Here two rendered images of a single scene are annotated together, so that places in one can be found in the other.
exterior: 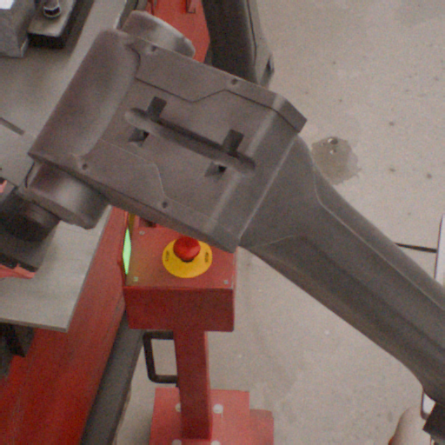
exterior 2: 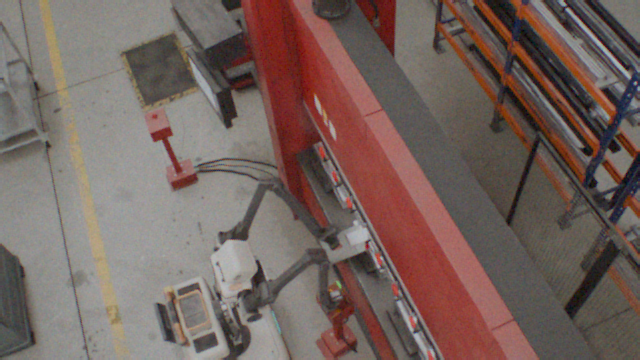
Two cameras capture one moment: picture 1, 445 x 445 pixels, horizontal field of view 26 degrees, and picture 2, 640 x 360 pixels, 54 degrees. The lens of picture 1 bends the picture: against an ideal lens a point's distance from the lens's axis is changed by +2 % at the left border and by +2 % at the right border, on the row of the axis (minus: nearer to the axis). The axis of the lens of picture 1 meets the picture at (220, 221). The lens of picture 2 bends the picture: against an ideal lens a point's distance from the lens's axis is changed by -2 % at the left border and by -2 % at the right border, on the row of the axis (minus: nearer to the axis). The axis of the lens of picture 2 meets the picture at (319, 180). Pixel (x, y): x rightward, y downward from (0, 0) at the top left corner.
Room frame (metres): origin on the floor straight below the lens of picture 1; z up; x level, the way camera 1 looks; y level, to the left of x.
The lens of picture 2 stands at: (2.16, -0.72, 4.49)
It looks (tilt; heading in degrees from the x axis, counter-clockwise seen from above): 57 degrees down; 150
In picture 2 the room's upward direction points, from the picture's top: 7 degrees counter-clockwise
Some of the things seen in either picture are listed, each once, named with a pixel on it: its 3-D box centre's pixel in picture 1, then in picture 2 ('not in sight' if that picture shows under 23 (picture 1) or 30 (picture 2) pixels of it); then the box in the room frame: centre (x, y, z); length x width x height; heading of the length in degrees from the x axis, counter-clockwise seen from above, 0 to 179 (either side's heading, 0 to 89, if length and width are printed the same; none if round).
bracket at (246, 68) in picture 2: not in sight; (250, 87); (-0.65, 0.45, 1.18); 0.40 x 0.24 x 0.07; 167
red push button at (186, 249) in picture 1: (187, 252); not in sight; (0.77, 0.05, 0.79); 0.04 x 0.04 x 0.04
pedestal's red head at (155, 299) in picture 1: (183, 242); (334, 301); (0.82, 0.06, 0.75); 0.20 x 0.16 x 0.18; 176
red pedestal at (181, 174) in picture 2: not in sight; (169, 150); (-1.15, -0.15, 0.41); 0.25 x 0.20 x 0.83; 77
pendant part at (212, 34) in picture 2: not in sight; (219, 64); (-0.64, 0.27, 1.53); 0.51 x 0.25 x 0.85; 175
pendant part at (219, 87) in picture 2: not in sight; (213, 86); (-0.60, 0.18, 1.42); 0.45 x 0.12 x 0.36; 175
